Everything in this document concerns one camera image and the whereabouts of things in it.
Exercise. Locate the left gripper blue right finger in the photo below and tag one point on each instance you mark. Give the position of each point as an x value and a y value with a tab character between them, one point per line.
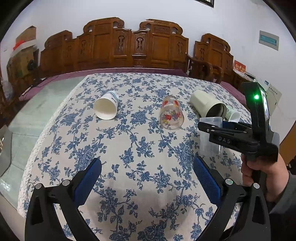
224	193

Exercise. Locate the carved wooden sofa bench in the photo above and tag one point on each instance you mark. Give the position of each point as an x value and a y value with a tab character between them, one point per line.
106	43

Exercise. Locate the purple armchair cushion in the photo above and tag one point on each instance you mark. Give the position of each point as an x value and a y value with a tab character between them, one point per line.
236	93

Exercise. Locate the red sign card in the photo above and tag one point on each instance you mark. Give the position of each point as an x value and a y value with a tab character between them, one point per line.
239	67

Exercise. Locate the glass cup with red flowers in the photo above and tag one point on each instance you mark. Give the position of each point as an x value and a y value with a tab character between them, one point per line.
171	116

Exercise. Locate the stacked cardboard boxes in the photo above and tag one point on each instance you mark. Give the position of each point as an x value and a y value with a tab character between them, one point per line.
24	57

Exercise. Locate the black framed wall picture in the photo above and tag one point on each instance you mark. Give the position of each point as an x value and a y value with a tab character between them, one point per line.
208	2

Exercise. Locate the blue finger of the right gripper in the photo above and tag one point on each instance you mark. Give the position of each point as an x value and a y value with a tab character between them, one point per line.
217	128
236	126

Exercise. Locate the wooden side cabinet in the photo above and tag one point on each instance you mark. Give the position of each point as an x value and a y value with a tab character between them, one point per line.
238	79

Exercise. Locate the grey wall panel box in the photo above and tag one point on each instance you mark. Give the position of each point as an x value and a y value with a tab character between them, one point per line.
269	40

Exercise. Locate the cream steel-lined tumbler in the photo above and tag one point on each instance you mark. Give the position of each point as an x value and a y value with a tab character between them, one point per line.
207	105

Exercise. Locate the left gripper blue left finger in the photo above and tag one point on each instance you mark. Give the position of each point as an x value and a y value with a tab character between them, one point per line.
75	194

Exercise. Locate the clear frosted plastic cup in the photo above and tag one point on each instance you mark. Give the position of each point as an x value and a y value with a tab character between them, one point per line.
208	146

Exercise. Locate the white green plastic cup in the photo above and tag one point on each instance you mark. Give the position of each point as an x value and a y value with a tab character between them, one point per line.
233	115

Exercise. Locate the carved wooden armchair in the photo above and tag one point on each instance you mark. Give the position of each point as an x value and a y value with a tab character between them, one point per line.
212	60

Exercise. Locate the white electrical panel door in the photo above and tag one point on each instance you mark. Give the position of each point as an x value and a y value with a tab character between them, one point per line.
273	96

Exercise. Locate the person's right hand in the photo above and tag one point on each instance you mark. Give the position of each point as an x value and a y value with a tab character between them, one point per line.
277	175

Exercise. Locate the purple bench cushion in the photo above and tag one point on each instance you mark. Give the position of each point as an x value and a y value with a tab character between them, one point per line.
32	91

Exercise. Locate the grey metal box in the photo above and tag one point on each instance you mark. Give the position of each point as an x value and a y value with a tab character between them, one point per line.
5	157

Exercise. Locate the white paper cup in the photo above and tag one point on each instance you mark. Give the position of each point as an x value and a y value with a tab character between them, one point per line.
106	106

